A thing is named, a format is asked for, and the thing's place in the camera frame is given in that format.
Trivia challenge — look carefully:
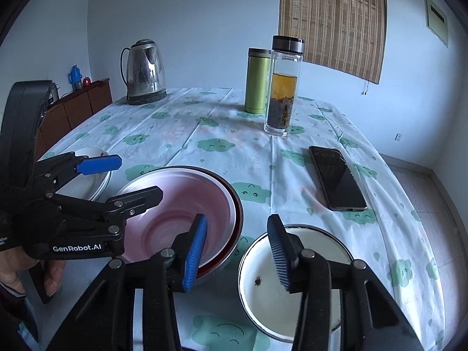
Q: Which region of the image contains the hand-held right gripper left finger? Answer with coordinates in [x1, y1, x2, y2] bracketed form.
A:
[46, 213, 208, 351]

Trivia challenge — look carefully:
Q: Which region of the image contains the glass tea bottle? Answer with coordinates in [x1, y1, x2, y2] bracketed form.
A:
[264, 35, 305, 137]

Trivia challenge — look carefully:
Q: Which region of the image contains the bamboo window blind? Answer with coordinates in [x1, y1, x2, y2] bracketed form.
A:
[278, 0, 387, 84]

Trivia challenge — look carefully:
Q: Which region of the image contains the brown wooden cabinet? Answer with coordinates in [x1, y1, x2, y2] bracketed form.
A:
[35, 78, 113, 161]

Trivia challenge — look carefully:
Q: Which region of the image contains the dark kettle base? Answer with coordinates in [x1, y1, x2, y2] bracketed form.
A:
[126, 91, 168, 106]

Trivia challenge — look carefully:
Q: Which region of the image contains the black smartphone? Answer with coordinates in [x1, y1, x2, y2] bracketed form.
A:
[309, 145, 368, 211]

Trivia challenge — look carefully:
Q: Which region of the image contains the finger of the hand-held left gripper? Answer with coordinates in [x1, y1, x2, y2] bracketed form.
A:
[44, 186, 164, 235]
[35, 152, 122, 191]

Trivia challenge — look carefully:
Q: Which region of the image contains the pink floral white deep plate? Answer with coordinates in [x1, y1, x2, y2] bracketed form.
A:
[58, 147, 111, 201]

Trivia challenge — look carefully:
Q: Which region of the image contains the green thermos flask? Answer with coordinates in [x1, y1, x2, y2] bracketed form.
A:
[244, 47, 273, 114]

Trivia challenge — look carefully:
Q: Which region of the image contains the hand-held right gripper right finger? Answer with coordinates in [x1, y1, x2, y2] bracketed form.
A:
[267, 214, 425, 351]

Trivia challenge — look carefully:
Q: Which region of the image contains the white enamel bowl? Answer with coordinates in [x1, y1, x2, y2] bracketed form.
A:
[238, 224, 357, 342]

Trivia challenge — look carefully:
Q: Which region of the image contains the stainless steel electric kettle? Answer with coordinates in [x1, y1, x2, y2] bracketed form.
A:
[121, 39, 167, 99]

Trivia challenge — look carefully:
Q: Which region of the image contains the person's left forearm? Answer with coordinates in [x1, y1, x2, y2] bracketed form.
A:
[0, 281, 40, 342]

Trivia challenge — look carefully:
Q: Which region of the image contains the person's left hand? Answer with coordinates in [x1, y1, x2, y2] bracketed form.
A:
[0, 249, 67, 297]

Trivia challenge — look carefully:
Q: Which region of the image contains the pale wall panel box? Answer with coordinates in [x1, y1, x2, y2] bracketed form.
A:
[423, 0, 449, 47]

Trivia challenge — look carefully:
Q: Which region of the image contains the green cloud print tablecloth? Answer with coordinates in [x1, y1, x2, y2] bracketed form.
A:
[22, 88, 445, 351]

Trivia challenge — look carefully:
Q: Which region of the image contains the blue thermos jug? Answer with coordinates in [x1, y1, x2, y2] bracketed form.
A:
[68, 65, 83, 91]

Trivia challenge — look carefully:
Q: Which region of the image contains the pink plastic bowl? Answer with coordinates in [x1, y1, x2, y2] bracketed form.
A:
[116, 168, 236, 269]

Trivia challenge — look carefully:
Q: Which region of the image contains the red floral white plate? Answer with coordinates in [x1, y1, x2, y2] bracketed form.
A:
[96, 171, 112, 202]

